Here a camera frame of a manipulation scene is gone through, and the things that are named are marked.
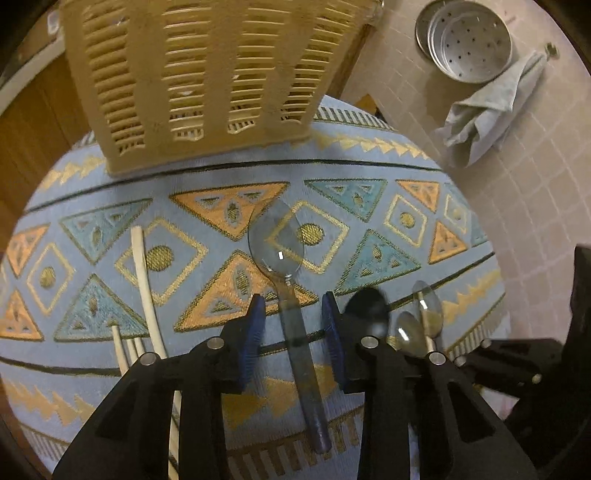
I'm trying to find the white chopstick tip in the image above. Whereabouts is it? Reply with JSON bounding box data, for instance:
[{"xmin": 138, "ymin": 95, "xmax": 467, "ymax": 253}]
[{"xmin": 125, "ymin": 339, "xmax": 138, "ymax": 365}]

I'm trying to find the clear spoon with handle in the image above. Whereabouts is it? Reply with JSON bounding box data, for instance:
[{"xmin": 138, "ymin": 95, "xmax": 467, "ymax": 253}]
[{"xmin": 413, "ymin": 280, "xmax": 444, "ymax": 351}]

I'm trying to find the beige plastic utensil basket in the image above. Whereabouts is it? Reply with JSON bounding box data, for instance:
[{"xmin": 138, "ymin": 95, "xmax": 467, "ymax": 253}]
[{"xmin": 60, "ymin": 0, "xmax": 376, "ymax": 175}]

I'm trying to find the white chopstick end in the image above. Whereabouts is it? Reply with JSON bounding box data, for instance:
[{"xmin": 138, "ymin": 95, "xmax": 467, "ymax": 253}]
[{"xmin": 133, "ymin": 337, "xmax": 145, "ymax": 357}]

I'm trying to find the grey dish cloth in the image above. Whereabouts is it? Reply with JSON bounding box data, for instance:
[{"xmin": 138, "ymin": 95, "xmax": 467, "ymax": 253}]
[{"xmin": 436, "ymin": 51, "xmax": 548, "ymax": 168}]

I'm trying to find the clear blue plastic ladle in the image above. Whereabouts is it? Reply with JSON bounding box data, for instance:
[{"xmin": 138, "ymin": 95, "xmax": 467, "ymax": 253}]
[{"xmin": 247, "ymin": 199, "xmax": 332, "ymax": 455}]

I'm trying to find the blue patterned woven mat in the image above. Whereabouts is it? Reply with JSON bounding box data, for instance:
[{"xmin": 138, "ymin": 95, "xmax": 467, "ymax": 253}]
[{"xmin": 1, "ymin": 98, "xmax": 510, "ymax": 479}]

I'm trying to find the perforated metal steamer tray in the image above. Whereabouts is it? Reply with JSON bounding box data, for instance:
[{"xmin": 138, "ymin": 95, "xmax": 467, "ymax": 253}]
[{"xmin": 415, "ymin": 1, "xmax": 513, "ymax": 84}]

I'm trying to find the short white chopstick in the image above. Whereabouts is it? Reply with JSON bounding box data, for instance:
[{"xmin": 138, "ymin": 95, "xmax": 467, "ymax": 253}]
[{"xmin": 111, "ymin": 325, "xmax": 128, "ymax": 375}]

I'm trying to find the clear small spoon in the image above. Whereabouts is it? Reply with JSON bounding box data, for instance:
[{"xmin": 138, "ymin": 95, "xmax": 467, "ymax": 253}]
[{"xmin": 394, "ymin": 311, "xmax": 428, "ymax": 358}]

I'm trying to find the long white chopstick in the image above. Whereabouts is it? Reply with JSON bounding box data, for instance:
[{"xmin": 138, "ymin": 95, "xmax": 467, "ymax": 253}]
[{"xmin": 130, "ymin": 226, "xmax": 179, "ymax": 479}]

